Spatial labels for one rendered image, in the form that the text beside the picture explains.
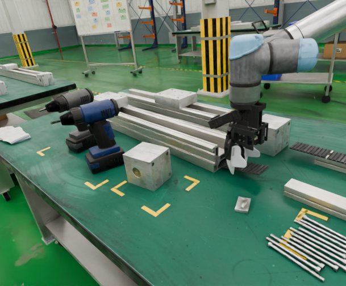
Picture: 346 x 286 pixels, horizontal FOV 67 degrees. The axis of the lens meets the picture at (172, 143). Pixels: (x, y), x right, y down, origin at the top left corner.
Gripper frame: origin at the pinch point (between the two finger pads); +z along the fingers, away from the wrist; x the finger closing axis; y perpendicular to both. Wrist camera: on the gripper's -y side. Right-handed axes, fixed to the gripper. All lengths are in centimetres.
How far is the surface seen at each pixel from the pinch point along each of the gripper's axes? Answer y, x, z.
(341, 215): 28.1, -2.0, 1.2
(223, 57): -210, 272, 24
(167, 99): -43.4, 13.4, -9.4
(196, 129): -17.4, 2.4, -6.3
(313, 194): 21.9, -1.1, -0.8
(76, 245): -71, -34, 58
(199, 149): -10.1, -4.8, -4.1
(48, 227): -96, -39, 58
